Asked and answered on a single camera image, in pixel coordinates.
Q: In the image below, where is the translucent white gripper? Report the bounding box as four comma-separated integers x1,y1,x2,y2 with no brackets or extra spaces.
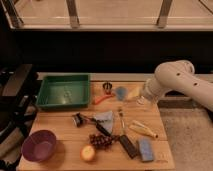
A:
126,82,158,105

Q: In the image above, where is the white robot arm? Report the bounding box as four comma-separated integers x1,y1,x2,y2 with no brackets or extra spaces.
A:
126,60,213,112

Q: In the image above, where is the blue plastic cup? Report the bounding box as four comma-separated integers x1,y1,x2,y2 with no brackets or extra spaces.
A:
115,86,127,101

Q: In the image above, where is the yellow banana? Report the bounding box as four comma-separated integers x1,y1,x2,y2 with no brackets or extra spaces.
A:
129,120,158,138

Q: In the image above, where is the grey blue cloth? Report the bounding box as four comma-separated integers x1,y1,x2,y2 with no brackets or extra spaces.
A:
94,111,114,133

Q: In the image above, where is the blue sponge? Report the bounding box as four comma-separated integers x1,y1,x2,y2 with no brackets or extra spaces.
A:
138,138,154,162

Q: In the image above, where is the black rectangular block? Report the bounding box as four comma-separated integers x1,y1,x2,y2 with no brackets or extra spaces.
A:
119,135,138,159

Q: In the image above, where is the dark grape bunch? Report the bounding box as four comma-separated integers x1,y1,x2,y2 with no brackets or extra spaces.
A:
89,134,119,149

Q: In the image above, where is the yellow red apple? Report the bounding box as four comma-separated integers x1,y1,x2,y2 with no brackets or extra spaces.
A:
80,145,96,162

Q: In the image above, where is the green plastic tray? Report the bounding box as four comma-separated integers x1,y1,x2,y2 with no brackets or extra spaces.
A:
36,74,90,110

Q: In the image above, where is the purple bowl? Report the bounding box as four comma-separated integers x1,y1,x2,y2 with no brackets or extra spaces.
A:
21,130,57,162

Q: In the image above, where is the black chair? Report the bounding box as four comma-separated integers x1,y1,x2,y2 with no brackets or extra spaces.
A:
0,64,38,144

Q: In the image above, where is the orange handled tool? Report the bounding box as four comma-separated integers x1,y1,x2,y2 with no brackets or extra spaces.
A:
93,94,115,105

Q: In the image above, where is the black handled kitchen tool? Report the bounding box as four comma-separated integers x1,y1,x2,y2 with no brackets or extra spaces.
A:
72,113,110,136

